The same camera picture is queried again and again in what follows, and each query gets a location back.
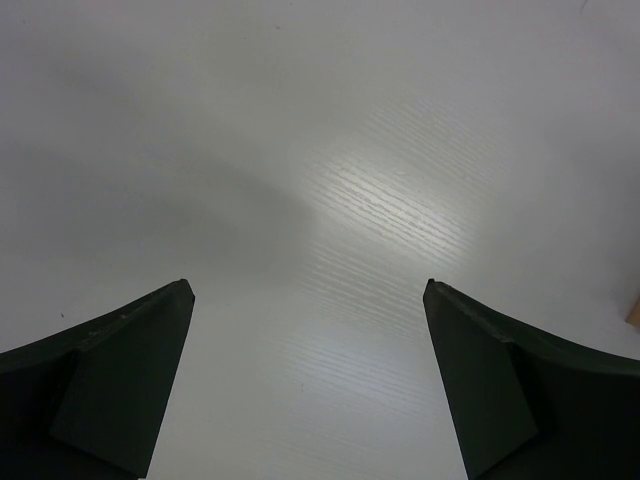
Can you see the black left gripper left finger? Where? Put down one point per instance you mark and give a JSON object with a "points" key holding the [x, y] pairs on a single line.
{"points": [[89, 401]]}

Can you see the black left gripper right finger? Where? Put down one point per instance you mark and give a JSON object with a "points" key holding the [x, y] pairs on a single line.
{"points": [[527, 404]]}

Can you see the wood block numbered 30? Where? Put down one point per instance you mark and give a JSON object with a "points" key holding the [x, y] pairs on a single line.
{"points": [[633, 317]]}

